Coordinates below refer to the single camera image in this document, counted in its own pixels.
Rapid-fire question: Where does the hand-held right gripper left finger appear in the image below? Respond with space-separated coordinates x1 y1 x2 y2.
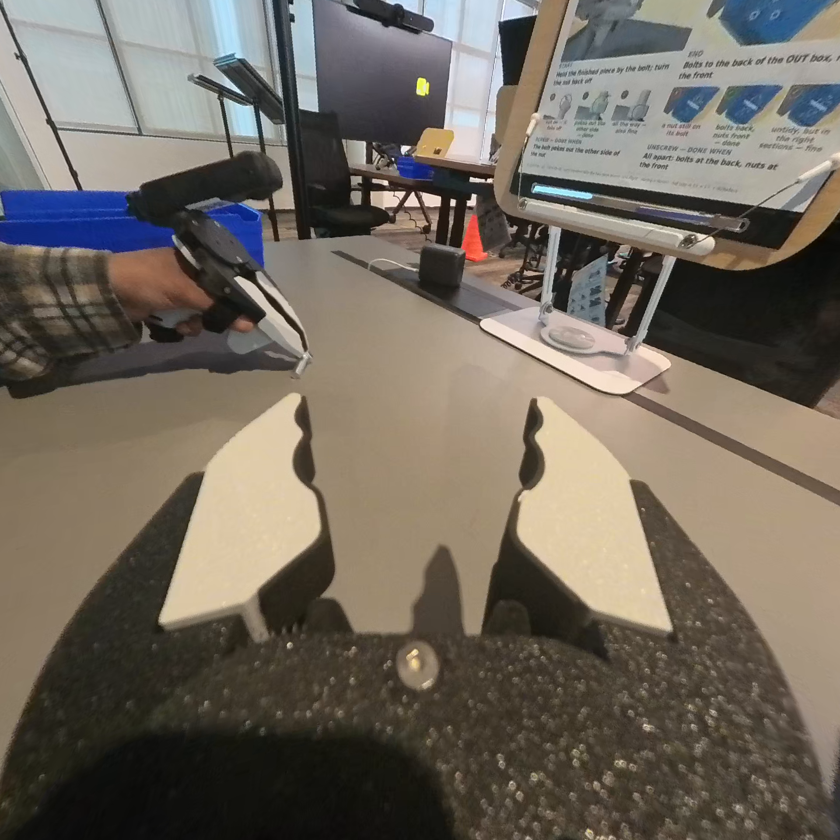
157 392 336 643

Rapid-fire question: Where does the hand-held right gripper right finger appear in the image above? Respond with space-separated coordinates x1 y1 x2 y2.
482 395 675 637

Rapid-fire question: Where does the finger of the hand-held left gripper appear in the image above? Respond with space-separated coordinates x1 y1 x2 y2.
225 320 304 360
228 269 311 357

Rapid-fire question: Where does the large blue storage bin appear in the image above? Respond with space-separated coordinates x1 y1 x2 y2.
0 189 265 253

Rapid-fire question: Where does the person's left forearm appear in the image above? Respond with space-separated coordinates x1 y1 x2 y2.
0 244 142 385

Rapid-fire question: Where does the person's left hand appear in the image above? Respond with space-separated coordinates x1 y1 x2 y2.
108 246 258 337

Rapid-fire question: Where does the black tripod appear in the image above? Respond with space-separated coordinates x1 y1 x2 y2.
271 0 311 240

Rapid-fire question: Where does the black music stand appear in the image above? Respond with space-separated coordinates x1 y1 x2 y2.
212 56 287 242
187 72 252 142

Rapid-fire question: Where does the black office chair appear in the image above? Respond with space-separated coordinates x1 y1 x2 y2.
298 108 392 238

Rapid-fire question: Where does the black power adapter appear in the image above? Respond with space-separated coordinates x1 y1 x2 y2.
419 244 467 288

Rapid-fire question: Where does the large black monitor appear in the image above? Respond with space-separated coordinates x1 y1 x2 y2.
311 0 455 145

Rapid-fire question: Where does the wooden desk with black legs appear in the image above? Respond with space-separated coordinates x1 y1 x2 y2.
348 154 500 249

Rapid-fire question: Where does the blue printed leaflet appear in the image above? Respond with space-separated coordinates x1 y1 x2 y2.
564 255 609 329

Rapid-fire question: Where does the black webcam bar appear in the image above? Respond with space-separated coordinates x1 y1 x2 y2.
341 0 435 34

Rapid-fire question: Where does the beige framed instruction screen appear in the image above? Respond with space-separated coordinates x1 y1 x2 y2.
492 0 840 272

